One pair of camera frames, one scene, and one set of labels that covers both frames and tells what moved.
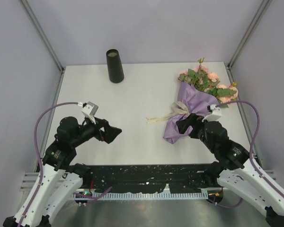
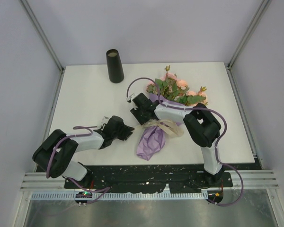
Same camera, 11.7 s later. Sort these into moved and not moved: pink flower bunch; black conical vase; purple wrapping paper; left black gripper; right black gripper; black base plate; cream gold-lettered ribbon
Moved: cream gold-lettered ribbon; pink flower bunch; purple wrapping paper; left black gripper; right black gripper
Not moved: black conical vase; black base plate
